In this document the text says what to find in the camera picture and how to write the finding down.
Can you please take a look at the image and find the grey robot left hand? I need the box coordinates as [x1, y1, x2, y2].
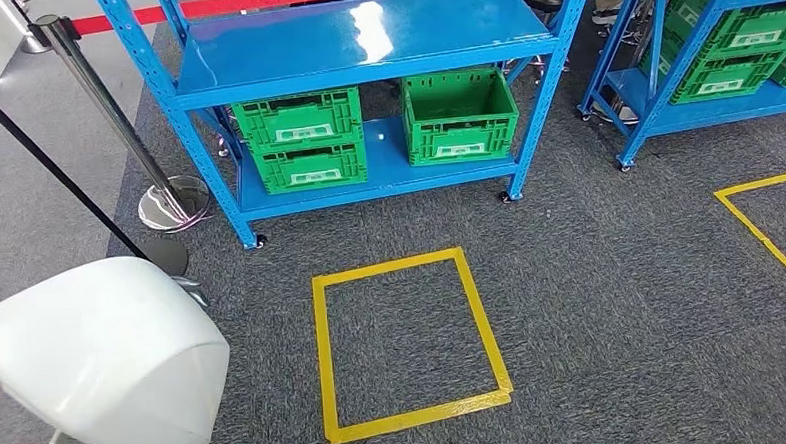
[168, 273, 211, 313]

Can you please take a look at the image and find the white plastic car part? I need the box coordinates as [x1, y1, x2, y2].
[0, 251, 236, 444]

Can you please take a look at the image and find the blue steel shelf rack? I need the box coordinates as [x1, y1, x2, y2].
[94, 0, 607, 257]
[571, 0, 786, 174]

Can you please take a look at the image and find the black pole stand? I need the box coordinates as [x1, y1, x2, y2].
[0, 60, 191, 285]

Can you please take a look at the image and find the yellow floor tape square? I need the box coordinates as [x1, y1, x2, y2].
[712, 166, 786, 306]
[309, 243, 518, 444]

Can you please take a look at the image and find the red barrier belt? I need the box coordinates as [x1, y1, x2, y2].
[68, 0, 438, 38]

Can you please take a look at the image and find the green open plastic crate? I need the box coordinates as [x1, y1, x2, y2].
[399, 65, 523, 167]

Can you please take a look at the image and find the grey sneaker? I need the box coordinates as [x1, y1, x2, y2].
[589, 96, 642, 128]

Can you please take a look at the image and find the chrome stanchion post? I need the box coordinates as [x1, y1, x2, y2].
[8, 0, 53, 56]
[29, 7, 214, 238]

